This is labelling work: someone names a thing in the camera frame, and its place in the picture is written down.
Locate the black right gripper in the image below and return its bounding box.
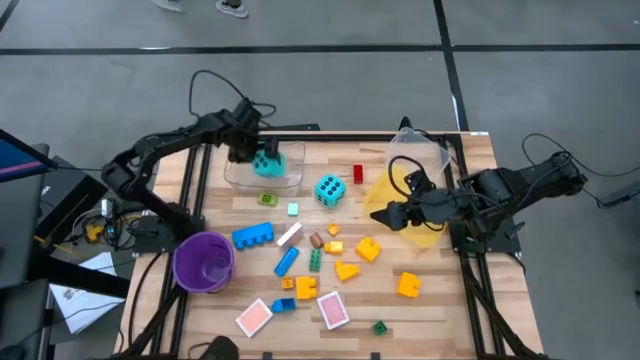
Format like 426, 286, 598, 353
370, 192, 451, 233

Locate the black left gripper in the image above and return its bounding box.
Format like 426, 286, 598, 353
224, 98, 281, 165

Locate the teal foam die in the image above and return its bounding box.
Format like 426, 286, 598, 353
313, 174, 348, 209
251, 148, 288, 180

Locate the yellow translucent plastic bin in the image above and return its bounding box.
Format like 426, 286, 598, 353
363, 164, 451, 250

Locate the large blue four-stud brick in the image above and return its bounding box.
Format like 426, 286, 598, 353
231, 221, 276, 251

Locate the salmon pink playing card box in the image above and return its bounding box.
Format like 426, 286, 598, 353
234, 297, 274, 339

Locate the clear rectangular plastic bin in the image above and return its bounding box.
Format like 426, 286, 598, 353
223, 136, 307, 196

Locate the yellow sloped toy brick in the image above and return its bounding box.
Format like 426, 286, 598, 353
333, 259, 361, 283

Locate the clear plastic container with label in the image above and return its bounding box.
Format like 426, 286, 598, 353
384, 126, 453, 176

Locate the red pink playing card box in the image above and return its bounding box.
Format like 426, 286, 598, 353
316, 290, 351, 332

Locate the large yellow toy brick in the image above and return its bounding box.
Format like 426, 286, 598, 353
295, 275, 319, 301

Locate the blue long toy brick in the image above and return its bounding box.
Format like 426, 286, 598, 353
273, 246, 301, 279

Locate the purple plastic bucket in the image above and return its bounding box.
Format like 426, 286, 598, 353
172, 230, 236, 294

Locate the teal plastic bin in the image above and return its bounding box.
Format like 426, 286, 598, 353
271, 297, 297, 315

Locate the person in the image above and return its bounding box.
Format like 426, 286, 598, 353
151, 0, 250, 20

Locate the yellow connector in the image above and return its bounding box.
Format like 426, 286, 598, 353
84, 223, 105, 245

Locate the black computer case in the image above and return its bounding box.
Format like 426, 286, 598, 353
37, 155, 109, 244

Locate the dark rounded object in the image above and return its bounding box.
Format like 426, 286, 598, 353
187, 335, 240, 360

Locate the white paper sheet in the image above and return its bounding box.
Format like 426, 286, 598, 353
49, 251, 126, 335

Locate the monitor with blue screen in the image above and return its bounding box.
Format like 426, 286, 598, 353
0, 128, 57, 184

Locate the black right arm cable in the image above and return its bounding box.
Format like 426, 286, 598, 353
388, 155, 426, 201

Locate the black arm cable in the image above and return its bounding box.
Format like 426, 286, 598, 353
188, 69, 277, 129
388, 155, 426, 201

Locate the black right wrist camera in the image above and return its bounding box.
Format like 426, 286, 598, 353
408, 170, 437, 194

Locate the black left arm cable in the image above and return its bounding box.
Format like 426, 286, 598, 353
188, 69, 277, 129

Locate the black floor cable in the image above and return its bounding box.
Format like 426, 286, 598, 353
521, 133, 640, 179

